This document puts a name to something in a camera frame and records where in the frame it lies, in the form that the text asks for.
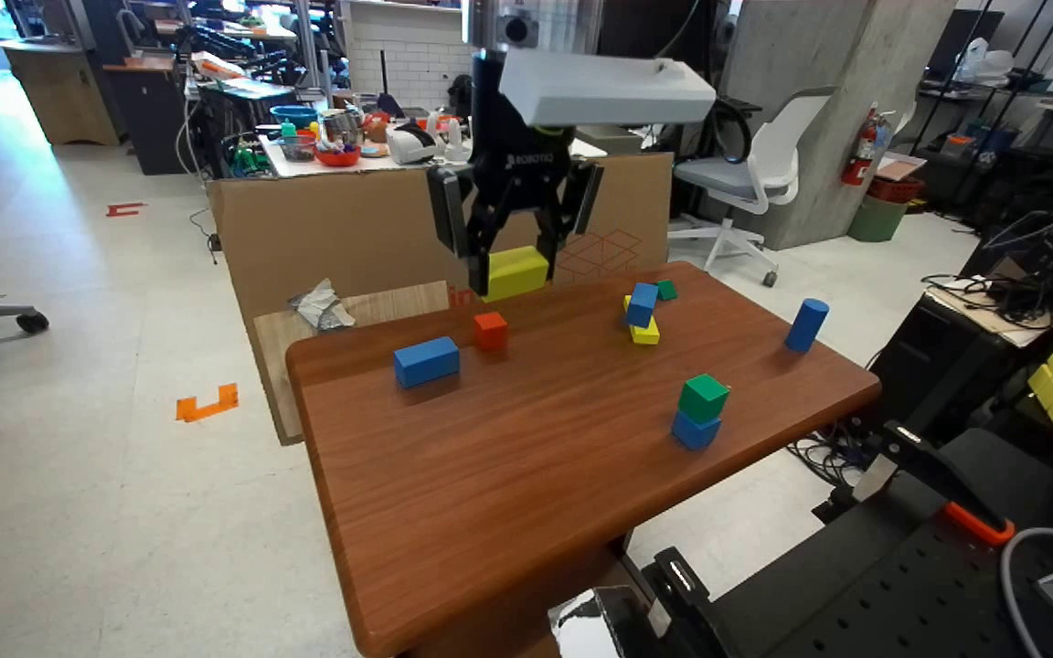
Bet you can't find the black perforated mounting board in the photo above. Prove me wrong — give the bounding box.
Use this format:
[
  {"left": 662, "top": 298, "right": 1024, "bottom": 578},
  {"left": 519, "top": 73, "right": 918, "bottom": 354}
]
[{"left": 621, "top": 477, "right": 1053, "bottom": 658}]

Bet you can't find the beige side table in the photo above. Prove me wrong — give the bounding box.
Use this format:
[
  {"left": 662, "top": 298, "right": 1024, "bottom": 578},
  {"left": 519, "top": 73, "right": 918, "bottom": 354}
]
[{"left": 918, "top": 280, "right": 1053, "bottom": 354}]

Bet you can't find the yellow rectangular block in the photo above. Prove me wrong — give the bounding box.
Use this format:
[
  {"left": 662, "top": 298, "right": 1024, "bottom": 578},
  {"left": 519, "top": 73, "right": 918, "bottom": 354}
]
[{"left": 482, "top": 240, "right": 553, "bottom": 308}]

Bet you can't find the blue cube on yellow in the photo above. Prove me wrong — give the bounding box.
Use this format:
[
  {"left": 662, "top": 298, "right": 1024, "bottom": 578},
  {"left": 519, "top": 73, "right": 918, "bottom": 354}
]
[{"left": 621, "top": 279, "right": 667, "bottom": 329}]

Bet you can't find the small yellow block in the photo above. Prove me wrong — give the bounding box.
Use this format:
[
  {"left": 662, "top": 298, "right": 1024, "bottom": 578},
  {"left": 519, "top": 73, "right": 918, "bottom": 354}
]
[{"left": 619, "top": 293, "right": 667, "bottom": 351}]

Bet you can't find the red bowl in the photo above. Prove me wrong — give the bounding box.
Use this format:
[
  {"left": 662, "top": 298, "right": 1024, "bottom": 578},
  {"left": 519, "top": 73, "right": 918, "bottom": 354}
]
[{"left": 312, "top": 142, "right": 367, "bottom": 170}]

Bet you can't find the grey coiled cable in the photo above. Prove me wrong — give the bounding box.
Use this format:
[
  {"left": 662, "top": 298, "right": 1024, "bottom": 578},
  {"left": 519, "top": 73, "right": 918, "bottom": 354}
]
[{"left": 994, "top": 524, "right": 1053, "bottom": 658}]

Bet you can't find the dark cabinet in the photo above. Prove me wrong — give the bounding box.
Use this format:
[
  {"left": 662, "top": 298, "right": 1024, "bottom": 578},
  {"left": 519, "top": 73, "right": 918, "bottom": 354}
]
[{"left": 94, "top": 51, "right": 197, "bottom": 180}]

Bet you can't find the blue rectangular block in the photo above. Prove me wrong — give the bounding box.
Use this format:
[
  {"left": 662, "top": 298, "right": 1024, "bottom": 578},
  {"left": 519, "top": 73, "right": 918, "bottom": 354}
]
[{"left": 391, "top": 331, "right": 464, "bottom": 394}]

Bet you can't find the orange cube block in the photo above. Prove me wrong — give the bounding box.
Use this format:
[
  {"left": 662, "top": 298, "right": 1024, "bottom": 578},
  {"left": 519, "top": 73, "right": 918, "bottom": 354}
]
[{"left": 467, "top": 308, "right": 514, "bottom": 359}]

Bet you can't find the wooden cabinet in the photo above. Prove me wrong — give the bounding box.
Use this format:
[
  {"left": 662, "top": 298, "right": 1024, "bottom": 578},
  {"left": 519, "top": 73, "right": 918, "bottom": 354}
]
[{"left": 0, "top": 35, "right": 125, "bottom": 150}]

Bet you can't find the blue cube under green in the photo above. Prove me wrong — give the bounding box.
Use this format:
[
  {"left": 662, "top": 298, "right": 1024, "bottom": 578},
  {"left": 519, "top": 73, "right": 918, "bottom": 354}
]
[{"left": 670, "top": 405, "right": 729, "bottom": 458}]

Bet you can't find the green bin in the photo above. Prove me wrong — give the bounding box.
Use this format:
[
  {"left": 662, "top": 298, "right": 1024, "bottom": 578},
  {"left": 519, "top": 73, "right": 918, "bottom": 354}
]
[{"left": 846, "top": 190, "right": 909, "bottom": 245}]

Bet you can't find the crumpled grey cloth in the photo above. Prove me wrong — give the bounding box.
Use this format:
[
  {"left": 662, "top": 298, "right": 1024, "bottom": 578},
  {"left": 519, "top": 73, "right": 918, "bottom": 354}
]
[{"left": 290, "top": 274, "right": 363, "bottom": 336}]

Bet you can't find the white office chair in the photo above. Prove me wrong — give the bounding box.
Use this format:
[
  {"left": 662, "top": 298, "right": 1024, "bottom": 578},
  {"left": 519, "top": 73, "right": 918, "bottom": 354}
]
[{"left": 670, "top": 89, "right": 837, "bottom": 293}]

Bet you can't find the tall blue block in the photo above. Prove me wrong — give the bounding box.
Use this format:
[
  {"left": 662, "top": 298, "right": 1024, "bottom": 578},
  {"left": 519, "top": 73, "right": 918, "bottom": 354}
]
[{"left": 781, "top": 293, "right": 832, "bottom": 359}]

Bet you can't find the green cube block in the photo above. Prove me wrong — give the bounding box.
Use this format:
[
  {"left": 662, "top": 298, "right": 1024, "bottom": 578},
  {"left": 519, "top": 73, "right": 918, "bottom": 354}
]
[{"left": 677, "top": 369, "right": 735, "bottom": 426}]

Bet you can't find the red fire extinguisher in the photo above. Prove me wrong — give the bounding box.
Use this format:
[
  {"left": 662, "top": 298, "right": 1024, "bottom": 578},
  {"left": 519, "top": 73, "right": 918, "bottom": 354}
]
[{"left": 837, "top": 102, "right": 901, "bottom": 190}]

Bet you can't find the large cardboard sheet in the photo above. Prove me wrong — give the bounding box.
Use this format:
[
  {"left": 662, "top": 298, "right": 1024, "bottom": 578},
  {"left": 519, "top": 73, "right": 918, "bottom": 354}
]
[{"left": 203, "top": 150, "right": 677, "bottom": 324}]

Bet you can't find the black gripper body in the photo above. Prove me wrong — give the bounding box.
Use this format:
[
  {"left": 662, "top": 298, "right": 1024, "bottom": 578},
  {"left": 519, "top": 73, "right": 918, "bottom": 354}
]
[{"left": 467, "top": 69, "right": 582, "bottom": 215}]

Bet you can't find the cluttered workbench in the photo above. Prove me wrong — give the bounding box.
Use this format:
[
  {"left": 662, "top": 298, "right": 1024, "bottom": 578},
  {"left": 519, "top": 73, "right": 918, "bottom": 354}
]
[{"left": 188, "top": 69, "right": 482, "bottom": 184}]

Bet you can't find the orange handled black clamp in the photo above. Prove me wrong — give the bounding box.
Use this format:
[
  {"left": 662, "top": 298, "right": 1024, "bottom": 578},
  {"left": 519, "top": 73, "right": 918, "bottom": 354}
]
[{"left": 874, "top": 419, "right": 1020, "bottom": 553}]

